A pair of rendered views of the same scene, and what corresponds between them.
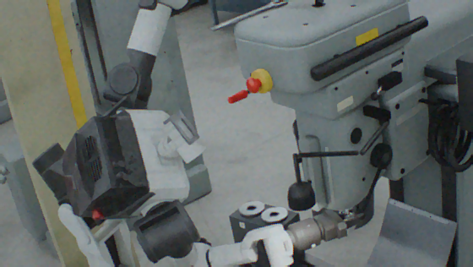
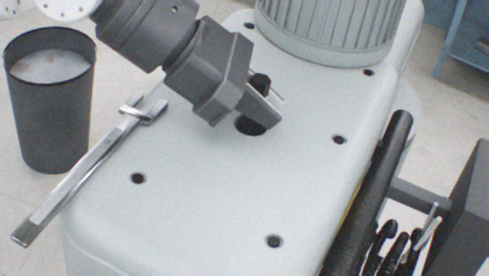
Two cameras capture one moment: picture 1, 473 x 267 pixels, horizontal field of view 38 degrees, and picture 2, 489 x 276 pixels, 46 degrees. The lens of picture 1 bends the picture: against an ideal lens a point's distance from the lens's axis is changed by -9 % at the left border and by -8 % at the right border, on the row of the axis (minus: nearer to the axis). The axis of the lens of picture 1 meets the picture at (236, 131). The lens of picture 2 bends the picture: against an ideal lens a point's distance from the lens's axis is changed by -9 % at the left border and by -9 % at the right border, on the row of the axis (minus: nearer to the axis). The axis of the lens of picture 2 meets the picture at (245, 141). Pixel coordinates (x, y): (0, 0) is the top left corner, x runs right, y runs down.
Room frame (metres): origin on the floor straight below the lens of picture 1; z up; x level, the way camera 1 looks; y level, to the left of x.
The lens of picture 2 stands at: (1.42, 0.05, 2.33)
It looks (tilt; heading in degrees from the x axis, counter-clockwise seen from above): 42 degrees down; 322
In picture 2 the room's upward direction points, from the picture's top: 12 degrees clockwise
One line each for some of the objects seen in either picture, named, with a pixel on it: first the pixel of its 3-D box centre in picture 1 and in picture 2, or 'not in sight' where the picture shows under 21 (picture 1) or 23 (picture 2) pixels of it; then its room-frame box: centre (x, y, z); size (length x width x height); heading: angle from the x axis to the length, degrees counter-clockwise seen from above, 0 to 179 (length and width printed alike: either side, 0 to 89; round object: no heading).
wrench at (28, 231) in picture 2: (248, 14); (91, 162); (1.84, -0.09, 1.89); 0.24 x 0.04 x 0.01; 125
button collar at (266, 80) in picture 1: (261, 81); not in sight; (1.70, -0.08, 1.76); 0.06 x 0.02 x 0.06; 35
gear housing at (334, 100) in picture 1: (340, 73); not in sight; (1.86, -0.31, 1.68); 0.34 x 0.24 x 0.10; 125
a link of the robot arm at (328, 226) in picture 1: (320, 230); not in sight; (1.81, -0.18, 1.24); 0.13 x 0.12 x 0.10; 17
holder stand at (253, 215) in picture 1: (267, 235); not in sight; (2.20, -0.04, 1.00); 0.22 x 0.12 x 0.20; 45
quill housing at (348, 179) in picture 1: (340, 148); not in sight; (1.83, -0.28, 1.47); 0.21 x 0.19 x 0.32; 35
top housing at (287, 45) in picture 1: (327, 31); (245, 168); (1.84, -0.28, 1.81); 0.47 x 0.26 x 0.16; 125
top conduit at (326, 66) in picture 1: (373, 45); (358, 217); (1.73, -0.38, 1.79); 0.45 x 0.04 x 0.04; 125
